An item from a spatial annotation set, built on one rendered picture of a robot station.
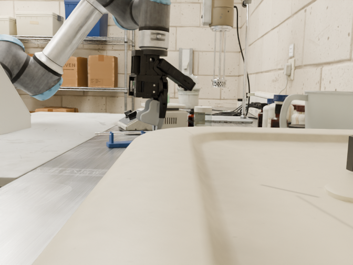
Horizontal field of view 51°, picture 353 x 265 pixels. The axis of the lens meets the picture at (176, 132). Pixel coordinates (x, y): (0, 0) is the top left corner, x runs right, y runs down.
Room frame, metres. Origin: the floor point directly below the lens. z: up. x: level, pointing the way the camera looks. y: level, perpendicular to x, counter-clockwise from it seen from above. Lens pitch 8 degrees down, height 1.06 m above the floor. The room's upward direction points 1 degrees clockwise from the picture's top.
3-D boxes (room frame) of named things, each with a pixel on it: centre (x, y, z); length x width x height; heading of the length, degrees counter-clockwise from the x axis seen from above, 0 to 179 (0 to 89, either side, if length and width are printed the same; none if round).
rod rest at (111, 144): (0.91, 0.12, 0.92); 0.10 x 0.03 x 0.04; 111
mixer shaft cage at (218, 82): (1.60, -0.18, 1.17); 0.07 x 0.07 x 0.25
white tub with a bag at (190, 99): (2.26, -0.07, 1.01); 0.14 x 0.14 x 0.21
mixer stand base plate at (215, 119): (1.60, -0.17, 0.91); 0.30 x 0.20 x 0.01; 87
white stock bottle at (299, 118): (0.94, -0.32, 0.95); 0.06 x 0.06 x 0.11
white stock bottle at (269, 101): (1.18, -0.31, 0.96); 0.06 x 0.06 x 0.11
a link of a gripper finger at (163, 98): (0.91, 0.04, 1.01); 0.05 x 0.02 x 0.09; 21
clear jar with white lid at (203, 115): (1.23, -0.09, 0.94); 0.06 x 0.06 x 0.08
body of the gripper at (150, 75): (0.93, 0.07, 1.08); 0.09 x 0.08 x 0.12; 111
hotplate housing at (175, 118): (1.20, 0.07, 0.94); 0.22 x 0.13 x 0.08; 111
